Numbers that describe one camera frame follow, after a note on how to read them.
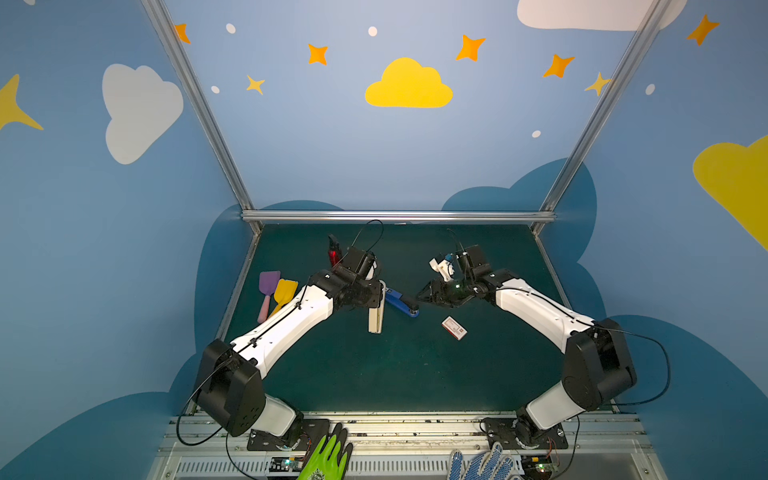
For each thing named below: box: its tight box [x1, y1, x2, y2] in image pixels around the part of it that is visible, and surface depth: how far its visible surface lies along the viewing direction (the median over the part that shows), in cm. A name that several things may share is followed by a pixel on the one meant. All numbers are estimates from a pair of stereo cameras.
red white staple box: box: [441, 315, 468, 341], surface depth 95 cm
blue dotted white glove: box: [447, 442, 522, 480], surface depth 71 cm
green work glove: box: [297, 422, 354, 480], surface depth 71 cm
